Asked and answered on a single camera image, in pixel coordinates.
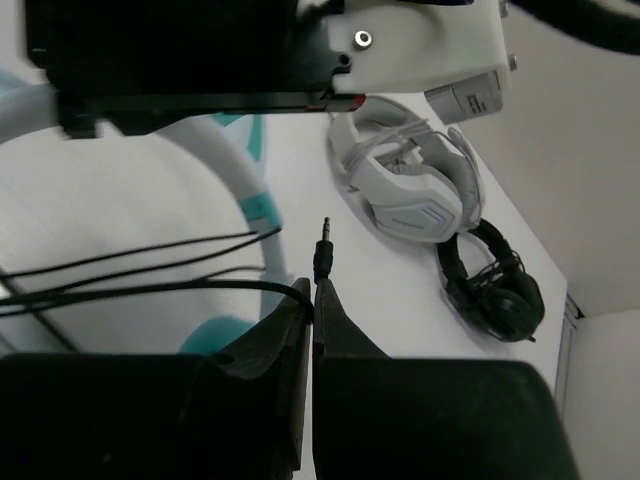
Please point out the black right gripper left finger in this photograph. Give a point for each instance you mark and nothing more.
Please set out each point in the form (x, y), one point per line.
(274, 351)

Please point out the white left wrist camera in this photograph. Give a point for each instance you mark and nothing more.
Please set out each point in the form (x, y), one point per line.
(455, 55)

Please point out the teal cat-ear headphones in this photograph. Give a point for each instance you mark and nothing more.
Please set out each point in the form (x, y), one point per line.
(186, 203)

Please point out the white grey gaming headset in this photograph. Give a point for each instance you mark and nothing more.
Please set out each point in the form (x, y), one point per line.
(421, 184)

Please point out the aluminium rail right edge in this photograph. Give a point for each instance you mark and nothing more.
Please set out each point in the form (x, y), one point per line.
(571, 317)

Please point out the black headphones with wrapped cable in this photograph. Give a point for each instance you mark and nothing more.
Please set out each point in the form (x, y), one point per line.
(502, 300)

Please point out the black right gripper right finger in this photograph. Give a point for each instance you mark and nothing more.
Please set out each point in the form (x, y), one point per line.
(334, 333)

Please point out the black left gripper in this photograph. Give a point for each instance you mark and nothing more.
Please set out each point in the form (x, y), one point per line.
(144, 65)

